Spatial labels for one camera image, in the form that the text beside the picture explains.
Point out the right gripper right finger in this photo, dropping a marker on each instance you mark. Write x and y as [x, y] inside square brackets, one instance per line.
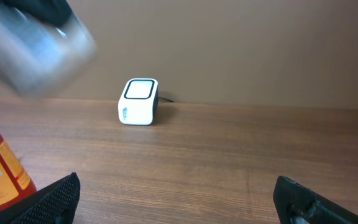
[296, 203]

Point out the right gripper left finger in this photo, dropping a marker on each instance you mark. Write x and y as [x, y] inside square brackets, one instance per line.
[54, 204]

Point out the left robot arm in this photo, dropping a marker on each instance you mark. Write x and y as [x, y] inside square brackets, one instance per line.
[43, 46]

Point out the white barcode scanner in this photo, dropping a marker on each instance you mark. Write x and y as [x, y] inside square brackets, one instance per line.
[138, 102]

